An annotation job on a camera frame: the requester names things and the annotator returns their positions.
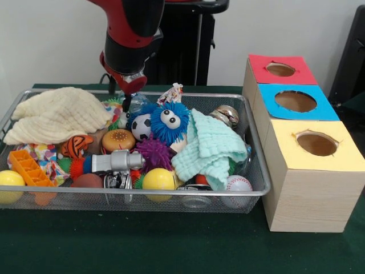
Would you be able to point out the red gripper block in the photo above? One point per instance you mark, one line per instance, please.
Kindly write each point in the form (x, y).
(132, 85)

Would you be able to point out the crushed clear plastic bottle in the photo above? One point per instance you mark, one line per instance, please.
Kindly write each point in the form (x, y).
(139, 102)

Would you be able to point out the cream waffle cloth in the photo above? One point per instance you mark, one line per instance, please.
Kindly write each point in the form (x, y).
(51, 117)

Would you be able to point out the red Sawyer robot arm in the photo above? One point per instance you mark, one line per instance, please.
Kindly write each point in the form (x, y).
(134, 28)

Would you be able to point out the shallow clear mesh bin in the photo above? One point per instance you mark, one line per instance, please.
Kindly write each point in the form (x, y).
(114, 201)

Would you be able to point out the wooden box with three holes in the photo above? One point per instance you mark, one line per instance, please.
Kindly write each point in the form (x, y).
(310, 199)

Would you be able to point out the black and white soccer ball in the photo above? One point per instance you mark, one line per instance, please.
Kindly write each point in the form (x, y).
(141, 127)

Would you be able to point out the toy burger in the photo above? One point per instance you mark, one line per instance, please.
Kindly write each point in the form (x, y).
(118, 138)

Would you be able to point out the blue spiky toy with eyes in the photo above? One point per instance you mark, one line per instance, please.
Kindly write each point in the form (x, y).
(161, 128)

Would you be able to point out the silver plastic toy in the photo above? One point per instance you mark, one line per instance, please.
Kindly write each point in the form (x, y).
(119, 161)

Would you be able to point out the yellow ball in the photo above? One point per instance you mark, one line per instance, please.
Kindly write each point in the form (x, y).
(159, 178)
(11, 179)

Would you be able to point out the mint green waffle cloth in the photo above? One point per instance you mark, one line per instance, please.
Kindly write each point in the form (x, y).
(211, 142)

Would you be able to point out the long orange toy brick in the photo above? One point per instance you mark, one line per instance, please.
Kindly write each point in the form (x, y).
(28, 168)

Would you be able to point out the white toy baseball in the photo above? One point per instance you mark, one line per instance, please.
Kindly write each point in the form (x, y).
(239, 182)

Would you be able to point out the dark green tablecloth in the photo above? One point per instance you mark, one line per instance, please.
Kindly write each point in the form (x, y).
(171, 242)

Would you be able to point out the black chair back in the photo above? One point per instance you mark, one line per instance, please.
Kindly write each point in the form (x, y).
(353, 57)

